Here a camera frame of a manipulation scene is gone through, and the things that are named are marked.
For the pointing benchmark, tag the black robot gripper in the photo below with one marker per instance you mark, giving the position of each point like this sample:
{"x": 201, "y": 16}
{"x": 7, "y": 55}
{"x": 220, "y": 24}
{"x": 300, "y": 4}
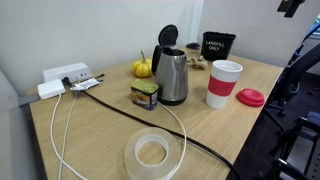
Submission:
{"x": 289, "y": 7}

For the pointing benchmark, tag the pink silicone cup lid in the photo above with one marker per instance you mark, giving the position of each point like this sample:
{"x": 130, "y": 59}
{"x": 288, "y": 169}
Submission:
{"x": 250, "y": 97}

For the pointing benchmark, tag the white cup with red sleeve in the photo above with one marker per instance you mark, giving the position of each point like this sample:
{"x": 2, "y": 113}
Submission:
{"x": 223, "y": 78}

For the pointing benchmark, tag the black landfill only bin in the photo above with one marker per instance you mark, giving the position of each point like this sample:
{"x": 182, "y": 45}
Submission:
{"x": 217, "y": 46}

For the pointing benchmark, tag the black computer mouse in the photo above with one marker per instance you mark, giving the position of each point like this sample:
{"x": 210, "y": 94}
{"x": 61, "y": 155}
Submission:
{"x": 193, "y": 46}

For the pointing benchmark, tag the ginger root piece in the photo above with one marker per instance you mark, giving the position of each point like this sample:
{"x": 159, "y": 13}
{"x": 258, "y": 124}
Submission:
{"x": 198, "y": 63}

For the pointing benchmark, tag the stainless steel electric kettle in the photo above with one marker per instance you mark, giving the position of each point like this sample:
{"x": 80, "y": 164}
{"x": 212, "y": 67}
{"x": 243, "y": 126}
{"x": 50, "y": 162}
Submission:
{"x": 169, "y": 66}

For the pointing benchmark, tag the small yellow pumpkin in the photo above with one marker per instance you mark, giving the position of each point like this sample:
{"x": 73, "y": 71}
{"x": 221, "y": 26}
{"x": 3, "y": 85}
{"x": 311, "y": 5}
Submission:
{"x": 142, "y": 68}

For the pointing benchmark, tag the green-lidded food tin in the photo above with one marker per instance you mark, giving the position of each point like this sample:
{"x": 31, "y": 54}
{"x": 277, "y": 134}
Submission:
{"x": 144, "y": 94}

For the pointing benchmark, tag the black pen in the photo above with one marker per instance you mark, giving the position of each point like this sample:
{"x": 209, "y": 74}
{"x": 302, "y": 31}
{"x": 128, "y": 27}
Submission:
{"x": 98, "y": 78}

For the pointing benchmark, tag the silver foil packet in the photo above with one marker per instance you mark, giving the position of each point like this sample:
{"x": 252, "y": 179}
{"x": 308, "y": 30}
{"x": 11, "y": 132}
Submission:
{"x": 85, "y": 85}

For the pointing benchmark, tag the white power strip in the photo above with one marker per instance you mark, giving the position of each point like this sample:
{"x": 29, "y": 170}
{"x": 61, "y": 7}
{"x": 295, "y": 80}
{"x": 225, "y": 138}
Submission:
{"x": 74, "y": 72}

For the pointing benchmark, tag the clear tape roll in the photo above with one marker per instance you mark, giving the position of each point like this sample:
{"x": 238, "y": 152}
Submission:
{"x": 138, "y": 170}

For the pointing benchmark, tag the white power adapter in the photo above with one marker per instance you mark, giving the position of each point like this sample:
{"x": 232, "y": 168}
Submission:
{"x": 50, "y": 89}

